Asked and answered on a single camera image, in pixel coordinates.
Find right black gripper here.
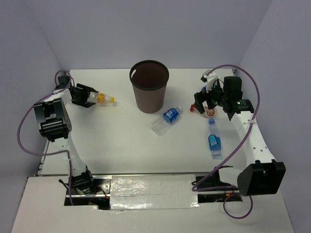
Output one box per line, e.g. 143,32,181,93
193,80,228,114

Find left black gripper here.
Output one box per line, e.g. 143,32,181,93
72,83,97,108

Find red cap plastic bottle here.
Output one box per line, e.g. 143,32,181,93
190,104,217,118

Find yellow cap plastic bottle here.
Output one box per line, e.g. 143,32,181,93
88,92,118,107

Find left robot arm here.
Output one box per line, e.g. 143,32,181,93
34,74,99,194

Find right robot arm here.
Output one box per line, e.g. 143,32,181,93
192,75,286,196

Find brown plastic bin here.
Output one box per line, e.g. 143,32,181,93
129,60,169,114

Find blue cap bottle near right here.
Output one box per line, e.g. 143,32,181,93
208,118,222,159

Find silver foil tape sheet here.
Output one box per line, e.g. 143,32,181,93
110,174,199,210

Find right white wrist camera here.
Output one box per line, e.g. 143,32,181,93
200,70,218,91

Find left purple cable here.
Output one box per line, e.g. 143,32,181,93
16,70,78,206

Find purple cable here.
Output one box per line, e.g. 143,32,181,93
191,64,260,219
16,70,78,206

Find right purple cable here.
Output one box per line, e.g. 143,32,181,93
191,64,260,219

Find metal base rail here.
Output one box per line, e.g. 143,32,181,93
64,174,242,211

